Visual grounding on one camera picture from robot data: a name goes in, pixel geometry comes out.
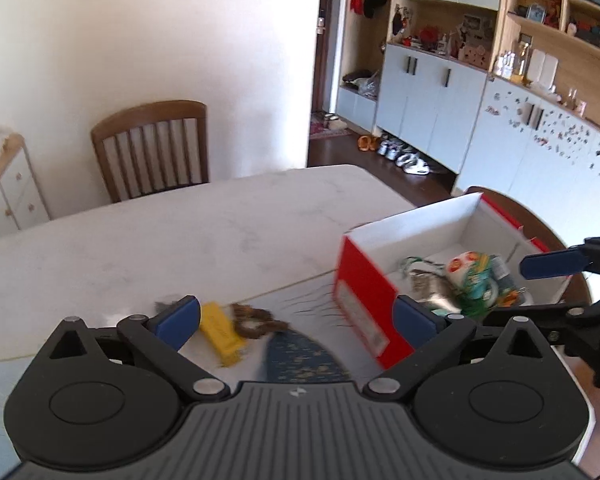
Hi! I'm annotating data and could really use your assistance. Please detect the red and white cardboard box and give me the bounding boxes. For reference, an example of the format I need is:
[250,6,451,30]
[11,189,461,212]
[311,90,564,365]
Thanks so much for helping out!
[332,192,578,372]

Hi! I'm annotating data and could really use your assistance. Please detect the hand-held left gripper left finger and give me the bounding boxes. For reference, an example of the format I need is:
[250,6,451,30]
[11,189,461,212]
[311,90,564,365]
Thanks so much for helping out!
[47,296,231,403]

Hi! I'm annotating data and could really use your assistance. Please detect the white sideboard with wooden top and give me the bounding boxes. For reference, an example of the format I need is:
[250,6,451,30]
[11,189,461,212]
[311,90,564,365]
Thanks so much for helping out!
[0,132,51,246]

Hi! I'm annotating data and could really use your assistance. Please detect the patterned doormat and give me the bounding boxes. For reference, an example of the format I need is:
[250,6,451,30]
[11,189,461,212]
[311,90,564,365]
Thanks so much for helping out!
[309,112,356,141]

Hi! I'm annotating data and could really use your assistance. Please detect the grey storage cabinet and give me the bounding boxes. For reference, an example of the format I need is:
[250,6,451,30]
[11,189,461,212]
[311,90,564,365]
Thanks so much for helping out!
[335,0,511,186]

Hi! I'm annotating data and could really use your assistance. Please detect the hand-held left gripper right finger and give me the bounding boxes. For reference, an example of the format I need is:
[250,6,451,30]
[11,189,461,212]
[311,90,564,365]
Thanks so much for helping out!
[362,295,556,403]

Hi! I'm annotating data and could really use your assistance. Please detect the shelf knickknacks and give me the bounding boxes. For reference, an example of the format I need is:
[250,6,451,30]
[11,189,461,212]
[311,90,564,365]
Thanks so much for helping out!
[390,5,496,66]

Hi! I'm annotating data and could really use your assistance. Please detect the blue printed mat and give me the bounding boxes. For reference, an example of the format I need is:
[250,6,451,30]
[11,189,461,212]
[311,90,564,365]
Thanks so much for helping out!
[0,272,381,480]

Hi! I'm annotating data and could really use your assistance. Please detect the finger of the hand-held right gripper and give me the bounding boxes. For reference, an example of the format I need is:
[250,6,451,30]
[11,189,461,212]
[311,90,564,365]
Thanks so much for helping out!
[519,235,600,282]
[482,290,600,390]

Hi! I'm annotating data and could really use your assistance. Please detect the white and green plush sachet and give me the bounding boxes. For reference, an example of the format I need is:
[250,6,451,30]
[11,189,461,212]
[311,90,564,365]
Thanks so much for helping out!
[445,250,501,316]

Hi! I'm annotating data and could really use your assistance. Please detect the green cord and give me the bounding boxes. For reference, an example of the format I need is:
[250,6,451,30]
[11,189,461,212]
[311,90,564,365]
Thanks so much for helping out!
[399,256,433,278]

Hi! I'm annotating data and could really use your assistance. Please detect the white cabinet with stickers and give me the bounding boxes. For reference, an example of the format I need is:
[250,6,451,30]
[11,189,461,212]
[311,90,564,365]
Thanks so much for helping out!
[450,0,600,241]

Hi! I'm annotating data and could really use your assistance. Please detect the slate blue pouch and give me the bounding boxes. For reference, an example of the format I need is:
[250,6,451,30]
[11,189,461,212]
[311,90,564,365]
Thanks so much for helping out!
[490,255,520,287]

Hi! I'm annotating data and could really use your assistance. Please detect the silver crumpled wrapper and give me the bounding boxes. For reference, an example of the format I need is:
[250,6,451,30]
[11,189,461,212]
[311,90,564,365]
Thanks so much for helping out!
[410,270,456,308]

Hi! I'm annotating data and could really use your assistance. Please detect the brown door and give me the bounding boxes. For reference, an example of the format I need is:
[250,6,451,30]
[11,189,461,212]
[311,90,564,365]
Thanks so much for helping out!
[307,0,351,116]

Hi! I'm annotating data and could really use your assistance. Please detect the grey plastic bag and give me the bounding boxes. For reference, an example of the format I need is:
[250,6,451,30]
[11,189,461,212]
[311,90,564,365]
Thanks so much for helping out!
[356,72,381,98]

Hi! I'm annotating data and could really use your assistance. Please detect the dark steel wool scrubber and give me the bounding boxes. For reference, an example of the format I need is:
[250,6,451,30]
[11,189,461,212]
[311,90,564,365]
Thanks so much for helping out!
[154,296,188,313]

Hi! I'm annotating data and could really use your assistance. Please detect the row of shoes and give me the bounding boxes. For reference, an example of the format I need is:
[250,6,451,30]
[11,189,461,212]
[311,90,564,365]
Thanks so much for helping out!
[377,132,433,177]

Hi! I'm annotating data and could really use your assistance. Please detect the yellow bar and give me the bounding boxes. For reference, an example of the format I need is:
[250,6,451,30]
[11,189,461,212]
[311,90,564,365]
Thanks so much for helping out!
[199,301,248,368]

